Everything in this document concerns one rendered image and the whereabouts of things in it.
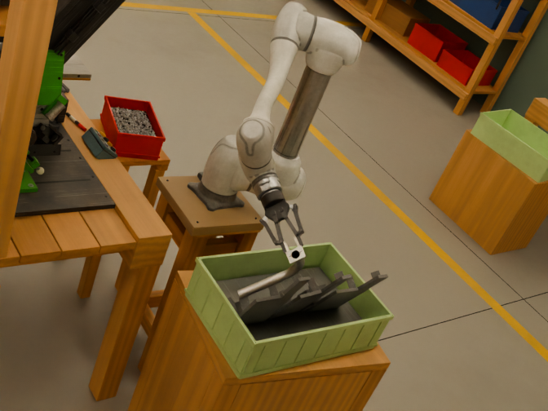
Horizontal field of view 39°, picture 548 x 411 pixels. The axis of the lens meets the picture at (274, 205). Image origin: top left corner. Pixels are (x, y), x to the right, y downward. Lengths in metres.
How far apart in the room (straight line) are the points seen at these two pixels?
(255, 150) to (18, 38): 0.75
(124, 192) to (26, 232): 0.45
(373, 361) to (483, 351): 1.88
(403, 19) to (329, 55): 5.51
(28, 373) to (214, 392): 1.08
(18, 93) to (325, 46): 1.10
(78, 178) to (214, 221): 0.53
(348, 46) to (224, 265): 0.89
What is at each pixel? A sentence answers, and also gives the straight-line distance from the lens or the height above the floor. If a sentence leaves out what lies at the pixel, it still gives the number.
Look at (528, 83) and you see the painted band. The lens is 7.94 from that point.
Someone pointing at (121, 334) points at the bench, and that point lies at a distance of 3.12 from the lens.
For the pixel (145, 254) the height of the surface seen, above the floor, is 0.82.
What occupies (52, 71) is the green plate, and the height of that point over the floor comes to 1.20.
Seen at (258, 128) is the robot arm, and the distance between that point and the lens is 2.33.
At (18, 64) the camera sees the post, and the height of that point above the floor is 1.57.
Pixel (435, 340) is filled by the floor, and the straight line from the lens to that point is 4.53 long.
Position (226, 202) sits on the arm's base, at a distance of 3.08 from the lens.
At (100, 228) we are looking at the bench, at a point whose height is 0.88.
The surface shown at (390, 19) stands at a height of 0.34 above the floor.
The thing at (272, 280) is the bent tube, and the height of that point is 1.07.
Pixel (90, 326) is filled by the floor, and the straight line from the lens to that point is 3.69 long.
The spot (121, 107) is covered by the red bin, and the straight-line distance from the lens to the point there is 3.59.
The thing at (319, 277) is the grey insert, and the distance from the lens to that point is 3.01.
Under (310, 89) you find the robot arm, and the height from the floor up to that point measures 1.48.
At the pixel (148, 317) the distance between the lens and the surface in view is 3.46.
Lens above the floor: 2.55
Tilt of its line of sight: 31 degrees down
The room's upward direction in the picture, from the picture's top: 23 degrees clockwise
